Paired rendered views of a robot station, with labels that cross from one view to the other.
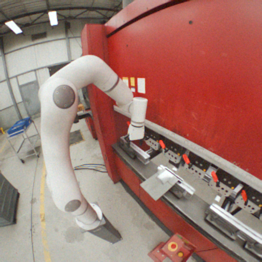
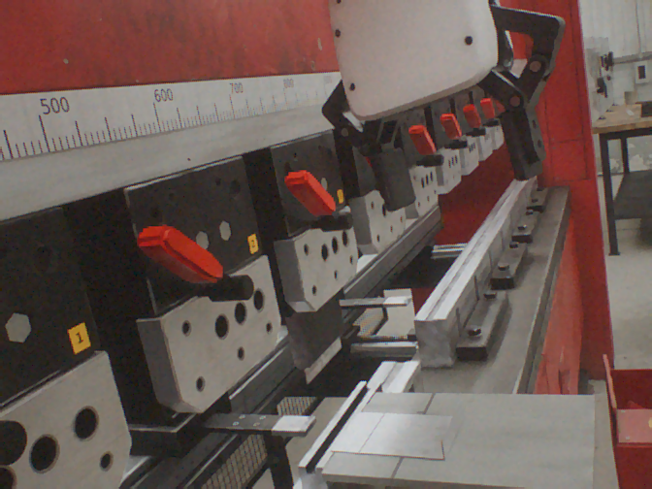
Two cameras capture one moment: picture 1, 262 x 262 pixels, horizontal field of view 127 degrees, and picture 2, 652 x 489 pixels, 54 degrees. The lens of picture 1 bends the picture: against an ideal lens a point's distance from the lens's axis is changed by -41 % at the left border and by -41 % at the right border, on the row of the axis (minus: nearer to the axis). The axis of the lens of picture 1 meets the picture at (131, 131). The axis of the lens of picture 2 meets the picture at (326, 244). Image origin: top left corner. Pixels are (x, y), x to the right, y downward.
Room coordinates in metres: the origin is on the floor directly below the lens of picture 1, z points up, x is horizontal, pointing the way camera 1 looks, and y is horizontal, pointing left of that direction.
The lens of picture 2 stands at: (0.89, 0.28, 1.37)
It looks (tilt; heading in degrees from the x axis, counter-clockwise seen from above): 12 degrees down; 239
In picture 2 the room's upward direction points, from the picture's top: 11 degrees counter-clockwise
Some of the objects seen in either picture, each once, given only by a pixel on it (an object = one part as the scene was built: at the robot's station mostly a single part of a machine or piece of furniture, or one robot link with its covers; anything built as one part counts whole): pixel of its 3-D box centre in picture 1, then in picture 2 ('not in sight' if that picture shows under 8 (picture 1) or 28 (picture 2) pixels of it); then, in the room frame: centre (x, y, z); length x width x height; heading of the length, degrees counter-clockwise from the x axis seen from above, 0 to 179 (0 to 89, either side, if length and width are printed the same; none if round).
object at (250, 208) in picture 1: (252, 196); (426, 146); (0.08, -0.65, 1.26); 0.15 x 0.09 x 0.17; 34
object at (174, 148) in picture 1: (174, 148); (286, 220); (0.58, -0.31, 1.26); 0.15 x 0.09 x 0.17; 34
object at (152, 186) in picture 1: (159, 183); (463, 437); (0.48, -0.20, 1.00); 0.26 x 0.18 x 0.01; 124
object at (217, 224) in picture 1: (221, 227); (484, 322); (0.03, -0.62, 0.89); 0.30 x 0.05 x 0.03; 34
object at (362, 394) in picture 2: (172, 174); (345, 430); (0.54, -0.34, 0.99); 0.20 x 0.03 x 0.03; 34
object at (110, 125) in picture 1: (124, 116); not in sight; (1.46, 0.08, 1.15); 0.85 x 0.25 x 2.30; 124
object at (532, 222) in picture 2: not in sight; (527, 226); (-0.64, -1.06, 0.89); 0.30 x 0.05 x 0.03; 34
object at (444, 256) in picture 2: not in sight; (392, 266); (-0.34, -1.40, 0.81); 0.64 x 0.08 x 0.14; 124
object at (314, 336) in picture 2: (174, 162); (317, 326); (0.56, -0.32, 1.13); 0.10 x 0.02 x 0.10; 34
